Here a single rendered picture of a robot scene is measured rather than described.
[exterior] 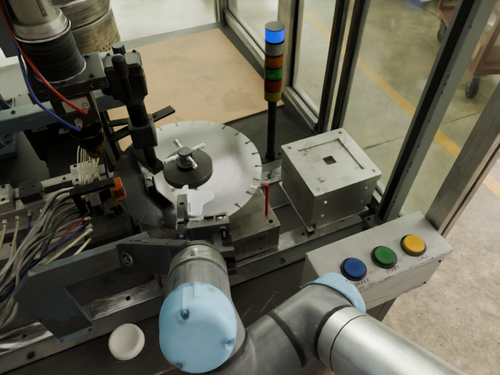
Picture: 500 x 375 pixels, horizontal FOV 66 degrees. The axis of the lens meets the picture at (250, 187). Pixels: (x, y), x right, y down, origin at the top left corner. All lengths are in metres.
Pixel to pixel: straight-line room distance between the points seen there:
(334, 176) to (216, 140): 0.29
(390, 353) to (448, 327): 1.44
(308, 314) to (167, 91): 1.11
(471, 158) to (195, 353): 0.57
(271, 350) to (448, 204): 0.51
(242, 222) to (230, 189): 0.10
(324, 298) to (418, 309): 1.37
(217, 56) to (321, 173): 0.84
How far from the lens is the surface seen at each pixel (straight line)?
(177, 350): 0.40
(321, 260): 0.79
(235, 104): 1.36
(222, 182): 0.84
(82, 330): 0.95
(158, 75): 1.55
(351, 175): 0.94
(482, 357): 1.86
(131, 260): 0.59
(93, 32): 1.38
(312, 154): 0.98
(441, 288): 1.93
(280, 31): 0.91
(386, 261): 0.81
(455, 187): 0.82
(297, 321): 0.48
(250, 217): 0.90
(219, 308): 0.39
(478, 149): 0.76
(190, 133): 0.96
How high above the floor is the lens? 1.57
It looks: 49 degrees down
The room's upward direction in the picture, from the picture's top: 1 degrees counter-clockwise
